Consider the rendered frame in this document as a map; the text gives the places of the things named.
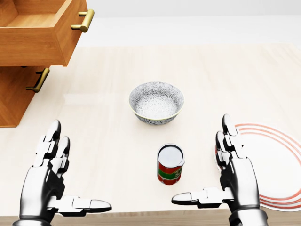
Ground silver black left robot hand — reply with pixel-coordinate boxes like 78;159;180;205
19;119;112;221

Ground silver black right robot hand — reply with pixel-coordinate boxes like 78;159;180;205
171;113;261;212

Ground wooden cabinet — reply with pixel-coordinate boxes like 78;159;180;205
0;65;47;128

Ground wooden cabinet drawer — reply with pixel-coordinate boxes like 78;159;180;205
6;66;46;128
0;0;88;67

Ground white plate with red rings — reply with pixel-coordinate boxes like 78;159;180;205
214;122;301;211

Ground red and green tin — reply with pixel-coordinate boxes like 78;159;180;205
157;143;185;186

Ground grey floral patterned bowl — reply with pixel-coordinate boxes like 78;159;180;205
128;81;185;126

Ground brass drawer handle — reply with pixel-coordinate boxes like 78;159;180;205
25;67;50;93
71;8;95;33

